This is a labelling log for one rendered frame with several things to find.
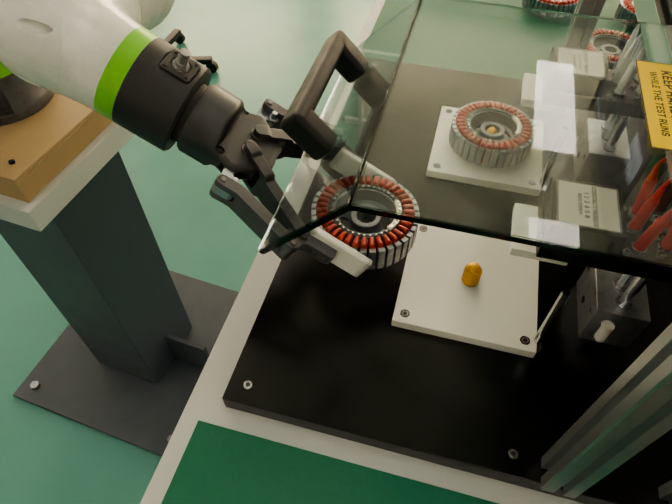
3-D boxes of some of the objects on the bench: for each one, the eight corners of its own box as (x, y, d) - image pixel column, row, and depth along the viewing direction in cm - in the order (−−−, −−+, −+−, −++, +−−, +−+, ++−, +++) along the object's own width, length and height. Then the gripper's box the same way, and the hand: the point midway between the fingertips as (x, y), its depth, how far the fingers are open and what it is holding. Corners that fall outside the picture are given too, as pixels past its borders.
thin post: (525, 351, 54) (557, 297, 46) (526, 338, 55) (557, 283, 47) (541, 354, 54) (575, 301, 46) (541, 341, 55) (575, 287, 47)
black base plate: (225, 407, 53) (221, 397, 51) (366, 69, 91) (367, 57, 90) (728, 543, 45) (745, 538, 43) (649, 111, 84) (655, 99, 82)
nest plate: (390, 325, 56) (391, 319, 55) (414, 226, 65) (415, 219, 64) (533, 358, 53) (536, 352, 53) (536, 250, 63) (539, 243, 62)
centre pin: (460, 284, 58) (465, 270, 56) (462, 271, 59) (467, 256, 57) (477, 288, 58) (483, 274, 56) (479, 275, 59) (484, 260, 57)
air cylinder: (576, 337, 55) (597, 309, 51) (575, 282, 60) (593, 252, 55) (627, 348, 54) (652, 321, 50) (621, 291, 59) (644, 262, 54)
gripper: (140, 168, 41) (371, 300, 46) (249, 27, 55) (416, 140, 60) (124, 216, 47) (332, 329, 52) (227, 77, 61) (381, 176, 66)
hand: (363, 218), depth 56 cm, fingers closed on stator, 11 cm apart
